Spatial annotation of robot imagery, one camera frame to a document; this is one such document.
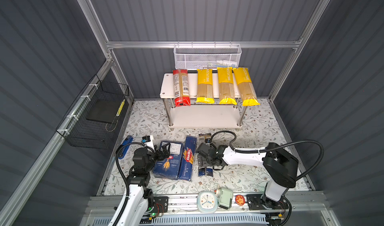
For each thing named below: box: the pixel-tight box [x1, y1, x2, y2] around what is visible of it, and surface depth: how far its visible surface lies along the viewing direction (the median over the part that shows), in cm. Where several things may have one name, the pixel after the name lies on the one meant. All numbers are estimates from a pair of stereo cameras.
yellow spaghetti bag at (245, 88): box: [232, 67, 261, 107], surface depth 75 cm
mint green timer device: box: [216, 187, 234, 210], surface depth 72 cm
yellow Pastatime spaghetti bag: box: [196, 69, 215, 104], surface depth 78 cm
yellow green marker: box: [116, 99, 126, 117], surface depth 81 cm
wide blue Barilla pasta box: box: [153, 141, 184, 180], surface depth 82 cm
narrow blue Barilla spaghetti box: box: [178, 135, 197, 181], surface depth 86 cm
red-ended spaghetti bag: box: [173, 69, 191, 107], surface depth 76 cm
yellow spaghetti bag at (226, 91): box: [217, 67, 237, 105], surface depth 77 cm
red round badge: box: [234, 194, 245, 206], surface depth 77 cm
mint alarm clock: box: [197, 190, 218, 213], surface depth 74 cm
